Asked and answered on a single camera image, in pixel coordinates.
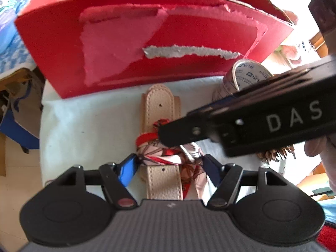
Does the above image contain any red cloth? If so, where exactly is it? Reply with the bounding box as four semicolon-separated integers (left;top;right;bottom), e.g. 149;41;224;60
315;222;336;252

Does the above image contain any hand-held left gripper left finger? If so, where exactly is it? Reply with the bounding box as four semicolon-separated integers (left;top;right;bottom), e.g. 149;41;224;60
54;154;138;210

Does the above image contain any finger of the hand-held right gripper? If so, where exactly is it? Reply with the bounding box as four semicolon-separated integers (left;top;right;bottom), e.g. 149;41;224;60
159;115;222;147
187;66;314;120

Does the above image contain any brown paper bag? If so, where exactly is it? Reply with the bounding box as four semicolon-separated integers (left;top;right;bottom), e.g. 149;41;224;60
5;68;44;139

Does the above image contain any person's right hand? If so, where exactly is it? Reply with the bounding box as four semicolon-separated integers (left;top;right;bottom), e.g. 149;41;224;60
304;134;336;192

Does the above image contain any printed packing tape roll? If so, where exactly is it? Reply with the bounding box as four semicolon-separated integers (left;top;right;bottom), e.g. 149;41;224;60
212;59;275;103

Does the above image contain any red patterned silk scarf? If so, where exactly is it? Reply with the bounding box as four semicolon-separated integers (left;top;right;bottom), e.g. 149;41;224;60
135;119;210;200

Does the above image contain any red cardboard box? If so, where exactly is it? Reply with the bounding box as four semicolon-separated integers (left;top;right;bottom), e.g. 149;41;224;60
14;0;294;99

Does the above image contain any beige leather belt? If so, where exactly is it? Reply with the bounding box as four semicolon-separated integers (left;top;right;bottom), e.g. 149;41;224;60
140;84;184;200

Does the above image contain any blue bag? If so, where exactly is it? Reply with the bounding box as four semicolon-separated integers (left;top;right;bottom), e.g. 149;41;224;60
0;108;40;150

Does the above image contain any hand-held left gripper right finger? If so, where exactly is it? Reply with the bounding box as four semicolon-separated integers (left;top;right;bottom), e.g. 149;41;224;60
202;154;289;208

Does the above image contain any white desktop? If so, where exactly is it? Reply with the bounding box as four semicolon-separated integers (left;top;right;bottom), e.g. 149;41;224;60
39;76;326;200

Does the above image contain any brown pine cone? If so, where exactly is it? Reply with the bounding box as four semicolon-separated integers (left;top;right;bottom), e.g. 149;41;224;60
256;144;296;162

